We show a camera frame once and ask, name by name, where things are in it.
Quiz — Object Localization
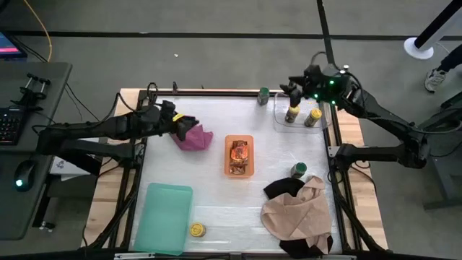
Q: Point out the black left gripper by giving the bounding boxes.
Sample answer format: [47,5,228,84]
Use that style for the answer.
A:
[157,100,200,142]

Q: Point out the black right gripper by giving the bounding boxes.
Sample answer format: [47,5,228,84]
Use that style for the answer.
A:
[279,64,351,108]

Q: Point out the yellow-lid spice jar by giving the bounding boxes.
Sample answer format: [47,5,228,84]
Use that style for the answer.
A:
[189,222,207,238]
[284,105,301,124]
[303,108,323,129]

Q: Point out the orange brown spice packet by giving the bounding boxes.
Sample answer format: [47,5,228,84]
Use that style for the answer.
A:
[230,140,250,176]

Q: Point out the magenta cloth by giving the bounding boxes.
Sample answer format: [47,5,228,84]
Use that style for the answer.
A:
[171,124,214,152]

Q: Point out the clear plastic bin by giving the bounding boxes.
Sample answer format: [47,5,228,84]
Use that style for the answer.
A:
[272,91,331,134]

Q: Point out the orange translucent plastic bin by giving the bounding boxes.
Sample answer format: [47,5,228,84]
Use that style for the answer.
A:
[224,134,256,178]

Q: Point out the black cloth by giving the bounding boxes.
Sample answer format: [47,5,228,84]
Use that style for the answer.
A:
[263,177,335,260]

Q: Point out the white paper sheet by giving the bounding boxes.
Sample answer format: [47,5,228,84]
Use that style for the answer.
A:
[48,155,92,182]

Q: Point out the beige cloth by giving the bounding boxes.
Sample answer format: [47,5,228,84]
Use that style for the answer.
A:
[260,175,334,255]

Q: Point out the black and white pole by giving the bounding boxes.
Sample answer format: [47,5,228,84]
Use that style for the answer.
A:
[403,0,462,61]

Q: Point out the person's light shoe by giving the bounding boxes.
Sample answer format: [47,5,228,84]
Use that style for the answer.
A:
[424,68,449,94]

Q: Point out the person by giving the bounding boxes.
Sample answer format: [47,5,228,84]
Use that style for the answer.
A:
[436,43,462,74]

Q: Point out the black clamp stand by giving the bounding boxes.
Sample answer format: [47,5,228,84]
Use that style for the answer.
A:
[9,72,52,111]

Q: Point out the grey metal stand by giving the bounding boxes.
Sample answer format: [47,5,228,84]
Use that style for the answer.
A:
[418,90,462,211]

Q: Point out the black computer mouse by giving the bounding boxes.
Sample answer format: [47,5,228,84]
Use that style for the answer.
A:
[13,159,38,193]

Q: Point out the black keyboard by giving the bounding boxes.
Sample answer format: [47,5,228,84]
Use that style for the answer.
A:
[0,105,27,146]

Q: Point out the grey desk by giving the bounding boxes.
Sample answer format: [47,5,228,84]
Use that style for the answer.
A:
[0,61,74,241]

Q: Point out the computer monitor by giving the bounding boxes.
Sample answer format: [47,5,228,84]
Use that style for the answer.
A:
[0,31,28,59]

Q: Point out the black desk cable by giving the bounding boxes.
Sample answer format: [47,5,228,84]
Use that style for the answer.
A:
[64,82,103,123]

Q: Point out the black metal table frame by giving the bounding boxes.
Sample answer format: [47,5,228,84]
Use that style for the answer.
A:
[85,87,389,260]

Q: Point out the silver bracket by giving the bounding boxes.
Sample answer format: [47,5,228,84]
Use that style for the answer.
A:
[113,252,157,260]

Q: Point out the yellow cable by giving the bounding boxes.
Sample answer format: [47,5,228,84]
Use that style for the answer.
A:
[22,0,53,63]

